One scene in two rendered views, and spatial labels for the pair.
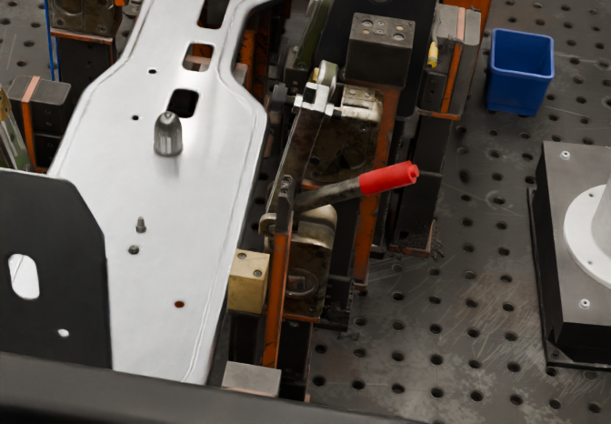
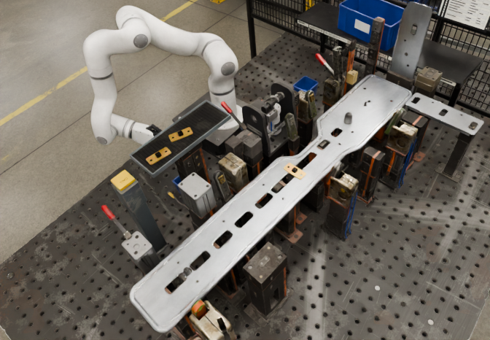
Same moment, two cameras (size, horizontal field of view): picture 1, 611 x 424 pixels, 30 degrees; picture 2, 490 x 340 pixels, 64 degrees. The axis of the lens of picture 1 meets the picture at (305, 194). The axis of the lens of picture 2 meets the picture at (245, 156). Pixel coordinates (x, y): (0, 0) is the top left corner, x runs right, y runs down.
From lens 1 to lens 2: 2.13 m
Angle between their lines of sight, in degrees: 77
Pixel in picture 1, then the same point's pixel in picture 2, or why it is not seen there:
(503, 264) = not seen: hidden behind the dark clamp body
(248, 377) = (378, 20)
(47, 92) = (372, 151)
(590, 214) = (230, 123)
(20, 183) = (418, 6)
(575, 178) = (222, 133)
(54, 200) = (412, 7)
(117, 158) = (362, 122)
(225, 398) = not seen: outside the picture
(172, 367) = (372, 79)
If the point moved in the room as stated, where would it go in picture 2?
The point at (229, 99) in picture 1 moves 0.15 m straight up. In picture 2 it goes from (323, 128) to (326, 100)
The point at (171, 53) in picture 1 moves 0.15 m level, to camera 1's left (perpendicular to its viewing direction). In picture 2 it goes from (330, 147) to (365, 165)
